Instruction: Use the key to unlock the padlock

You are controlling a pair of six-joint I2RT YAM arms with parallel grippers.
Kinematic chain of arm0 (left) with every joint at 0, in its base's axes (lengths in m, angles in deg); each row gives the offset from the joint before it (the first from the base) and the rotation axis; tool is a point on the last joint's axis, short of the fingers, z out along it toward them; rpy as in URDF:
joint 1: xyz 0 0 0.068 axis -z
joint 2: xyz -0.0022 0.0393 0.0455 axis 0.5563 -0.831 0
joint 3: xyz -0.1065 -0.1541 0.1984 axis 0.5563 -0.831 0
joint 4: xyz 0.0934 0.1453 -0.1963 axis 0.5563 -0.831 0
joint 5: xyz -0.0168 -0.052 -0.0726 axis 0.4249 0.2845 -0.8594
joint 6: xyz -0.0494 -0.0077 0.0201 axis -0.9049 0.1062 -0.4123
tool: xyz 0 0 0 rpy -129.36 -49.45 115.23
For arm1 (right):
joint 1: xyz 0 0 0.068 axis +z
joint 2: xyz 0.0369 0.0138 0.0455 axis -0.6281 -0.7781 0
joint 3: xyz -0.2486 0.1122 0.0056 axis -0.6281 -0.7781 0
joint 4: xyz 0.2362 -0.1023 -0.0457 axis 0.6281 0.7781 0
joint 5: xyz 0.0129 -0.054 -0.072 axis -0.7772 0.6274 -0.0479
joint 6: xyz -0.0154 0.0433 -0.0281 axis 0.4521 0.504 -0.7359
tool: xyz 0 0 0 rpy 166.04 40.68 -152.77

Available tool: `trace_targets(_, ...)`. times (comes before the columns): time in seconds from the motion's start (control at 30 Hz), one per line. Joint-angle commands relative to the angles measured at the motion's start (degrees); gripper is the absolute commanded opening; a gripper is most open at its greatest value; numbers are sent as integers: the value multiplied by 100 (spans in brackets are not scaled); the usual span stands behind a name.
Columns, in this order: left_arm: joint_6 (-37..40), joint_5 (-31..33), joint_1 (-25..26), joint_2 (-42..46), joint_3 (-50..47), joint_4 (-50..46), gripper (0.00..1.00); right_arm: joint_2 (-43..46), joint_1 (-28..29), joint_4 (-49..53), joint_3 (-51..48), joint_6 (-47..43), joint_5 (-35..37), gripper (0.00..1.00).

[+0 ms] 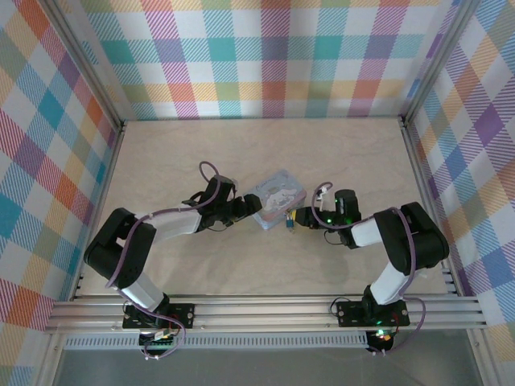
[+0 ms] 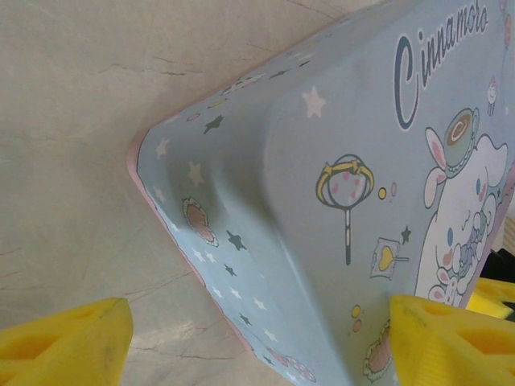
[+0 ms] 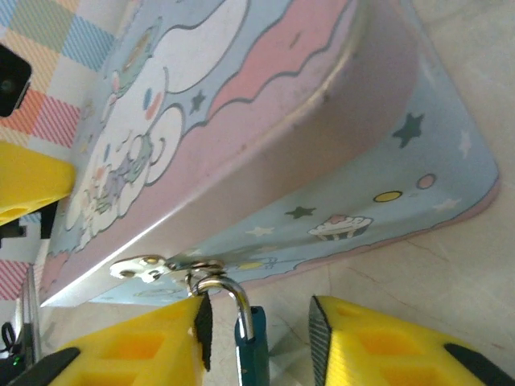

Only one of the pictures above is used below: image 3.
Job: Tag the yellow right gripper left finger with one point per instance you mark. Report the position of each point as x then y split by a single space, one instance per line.
133 354

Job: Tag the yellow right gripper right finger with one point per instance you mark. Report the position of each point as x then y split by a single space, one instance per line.
382 354

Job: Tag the silver metal hasp latch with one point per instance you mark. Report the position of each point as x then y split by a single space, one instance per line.
137 267

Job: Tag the pastel cartoon tin box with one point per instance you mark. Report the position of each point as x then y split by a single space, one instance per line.
281 120

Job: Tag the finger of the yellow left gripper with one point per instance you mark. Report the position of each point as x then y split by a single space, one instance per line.
28 181

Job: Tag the striped patchwork backdrop sheet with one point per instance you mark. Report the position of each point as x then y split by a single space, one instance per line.
48 48

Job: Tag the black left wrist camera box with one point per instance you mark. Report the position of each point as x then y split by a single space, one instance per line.
12 80

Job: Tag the teal padlock with silver shackle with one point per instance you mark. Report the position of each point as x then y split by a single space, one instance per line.
253 354

